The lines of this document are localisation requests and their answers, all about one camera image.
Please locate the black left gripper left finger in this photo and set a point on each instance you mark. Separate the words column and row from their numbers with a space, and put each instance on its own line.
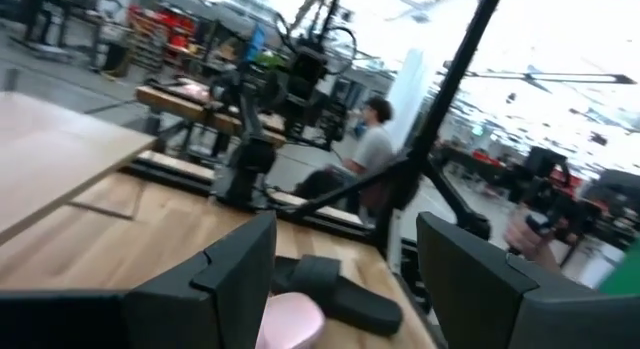
column 220, row 299

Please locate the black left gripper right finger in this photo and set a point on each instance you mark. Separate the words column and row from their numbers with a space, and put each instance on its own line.
column 480, row 299

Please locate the pink slide sandal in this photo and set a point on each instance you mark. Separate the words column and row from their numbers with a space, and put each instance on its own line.
column 287, row 324

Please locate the black slide sandal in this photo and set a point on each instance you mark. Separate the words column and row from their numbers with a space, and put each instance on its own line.
column 350, row 304

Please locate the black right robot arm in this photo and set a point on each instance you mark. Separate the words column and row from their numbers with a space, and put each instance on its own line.
column 250, row 159

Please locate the person's hand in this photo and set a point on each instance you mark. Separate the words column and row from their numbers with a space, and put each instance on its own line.
column 520, row 241

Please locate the black handheld device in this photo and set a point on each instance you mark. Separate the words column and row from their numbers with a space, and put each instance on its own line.
column 537, row 222

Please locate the black and red robot station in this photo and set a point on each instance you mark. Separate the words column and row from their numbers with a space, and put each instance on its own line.
column 545, row 174

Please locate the person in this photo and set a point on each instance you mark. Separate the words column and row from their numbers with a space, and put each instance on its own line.
column 372, row 149

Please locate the wooden workbench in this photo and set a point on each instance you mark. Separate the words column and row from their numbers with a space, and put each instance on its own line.
column 170, row 103

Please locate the long ceiling light bar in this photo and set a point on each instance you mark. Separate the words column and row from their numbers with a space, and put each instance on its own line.
column 550, row 78

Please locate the black robot rig on workbench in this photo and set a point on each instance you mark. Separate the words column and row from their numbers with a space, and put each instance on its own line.
column 305, row 74

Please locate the black waste bin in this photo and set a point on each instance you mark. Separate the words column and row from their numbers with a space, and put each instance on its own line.
column 116, row 60

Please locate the red storage rack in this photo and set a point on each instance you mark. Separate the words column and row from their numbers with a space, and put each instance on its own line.
column 175, row 26

